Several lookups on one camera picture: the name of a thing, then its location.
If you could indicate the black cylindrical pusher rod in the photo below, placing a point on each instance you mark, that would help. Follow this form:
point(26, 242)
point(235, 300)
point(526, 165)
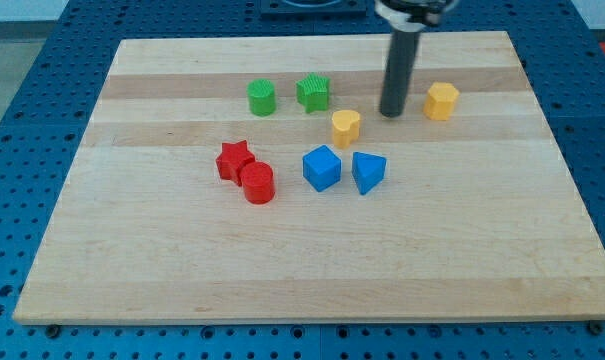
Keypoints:
point(398, 71)

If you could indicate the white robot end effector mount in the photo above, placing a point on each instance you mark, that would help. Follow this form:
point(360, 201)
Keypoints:
point(414, 15)

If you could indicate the yellow hexagon block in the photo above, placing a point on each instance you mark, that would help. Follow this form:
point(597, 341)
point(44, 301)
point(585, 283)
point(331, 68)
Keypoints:
point(440, 101)

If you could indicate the blue triangle block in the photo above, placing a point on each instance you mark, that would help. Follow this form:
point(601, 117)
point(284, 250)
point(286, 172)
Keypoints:
point(368, 170)

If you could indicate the yellow heart block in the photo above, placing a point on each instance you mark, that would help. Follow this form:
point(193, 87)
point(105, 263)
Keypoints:
point(345, 127)

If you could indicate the green star block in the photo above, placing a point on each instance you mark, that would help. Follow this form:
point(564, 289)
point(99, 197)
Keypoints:
point(313, 92)

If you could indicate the blue cube block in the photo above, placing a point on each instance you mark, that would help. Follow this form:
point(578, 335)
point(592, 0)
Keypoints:
point(322, 168)

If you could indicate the green cylinder block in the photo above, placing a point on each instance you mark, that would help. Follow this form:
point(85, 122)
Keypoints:
point(261, 97)

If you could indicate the red cylinder block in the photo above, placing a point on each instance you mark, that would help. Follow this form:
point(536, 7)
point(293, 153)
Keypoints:
point(257, 180)

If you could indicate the red star block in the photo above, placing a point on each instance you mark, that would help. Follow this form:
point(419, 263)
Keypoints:
point(232, 160)

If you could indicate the wooden board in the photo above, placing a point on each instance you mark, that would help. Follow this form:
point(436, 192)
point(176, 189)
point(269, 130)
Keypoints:
point(476, 220)

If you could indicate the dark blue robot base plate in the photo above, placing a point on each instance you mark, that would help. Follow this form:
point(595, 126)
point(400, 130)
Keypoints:
point(311, 7)

